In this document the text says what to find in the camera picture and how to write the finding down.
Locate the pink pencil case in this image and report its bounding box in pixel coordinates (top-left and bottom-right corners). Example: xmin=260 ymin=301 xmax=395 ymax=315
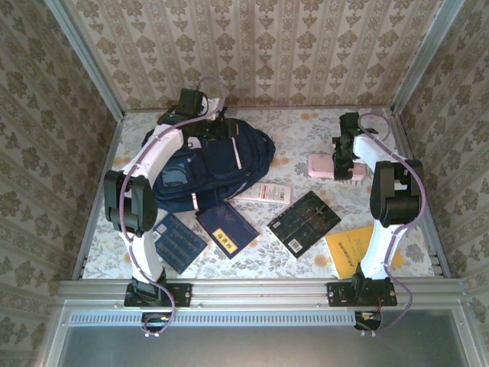
xmin=307 ymin=152 xmax=366 ymax=180

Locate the navy blue backpack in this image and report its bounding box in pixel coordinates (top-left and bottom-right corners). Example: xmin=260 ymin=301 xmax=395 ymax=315
xmin=141 ymin=116 xmax=277 ymax=213

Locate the black book with gold print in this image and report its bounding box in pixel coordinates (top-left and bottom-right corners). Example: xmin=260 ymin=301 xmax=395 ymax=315
xmin=266 ymin=190 xmax=342 ymax=259

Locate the white pink tissue packet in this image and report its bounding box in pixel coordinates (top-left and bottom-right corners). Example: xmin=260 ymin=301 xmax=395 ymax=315
xmin=235 ymin=182 xmax=292 ymax=205

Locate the blue book with yellow label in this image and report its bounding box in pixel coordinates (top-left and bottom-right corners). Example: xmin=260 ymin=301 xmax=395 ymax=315
xmin=195 ymin=201 xmax=261 ymax=261

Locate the blue book with barcode sticker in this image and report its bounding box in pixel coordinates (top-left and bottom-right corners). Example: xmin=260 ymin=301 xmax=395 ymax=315
xmin=152 ymin=212 xmax=209 ymax=275

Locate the floral table cover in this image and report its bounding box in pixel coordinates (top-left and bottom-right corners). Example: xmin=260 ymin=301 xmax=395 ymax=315
xmin=82 ymin=106 xmax=436 ymax=280

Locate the grey metal panel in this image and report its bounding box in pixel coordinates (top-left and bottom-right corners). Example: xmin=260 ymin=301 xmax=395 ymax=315
xmin=45 ymin=324 xmax=473 ymax=367

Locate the aluminium table side rail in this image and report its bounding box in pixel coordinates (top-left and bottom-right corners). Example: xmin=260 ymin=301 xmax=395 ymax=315
xmin=71 ymin=114 xmax=126 ymax=280
xmin=389 ymin=110 xmax=452 ymax=278

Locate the aluminium frame post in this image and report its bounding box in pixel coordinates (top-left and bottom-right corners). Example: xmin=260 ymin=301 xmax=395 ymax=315
xmin=44 ymin=0 xmax=127 ymax=120
xmin=390 ymin=0 xmax=468 ymax=115

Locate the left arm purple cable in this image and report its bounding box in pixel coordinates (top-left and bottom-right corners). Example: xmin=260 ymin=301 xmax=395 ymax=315
xmin=118 ymin=76 xmax=230 ymax=338

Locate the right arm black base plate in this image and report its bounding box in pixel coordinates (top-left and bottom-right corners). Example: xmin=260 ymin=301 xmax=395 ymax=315
xmin=326 ymin=281 xmax=397 ymax=308

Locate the aluminium mounting rail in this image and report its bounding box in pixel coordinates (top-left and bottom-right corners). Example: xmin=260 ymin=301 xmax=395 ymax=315
xmin=57 ymin=278 xmax=469 ymax=307

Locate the slotted grey cable duct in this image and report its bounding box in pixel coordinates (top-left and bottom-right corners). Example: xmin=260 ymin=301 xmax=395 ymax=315
xmin=68 ymin=309 xmax=358 ymax=326

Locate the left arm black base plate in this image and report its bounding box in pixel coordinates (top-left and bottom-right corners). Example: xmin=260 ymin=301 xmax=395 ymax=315
xmin=124 ymin=282 xmax=192 ymax=308

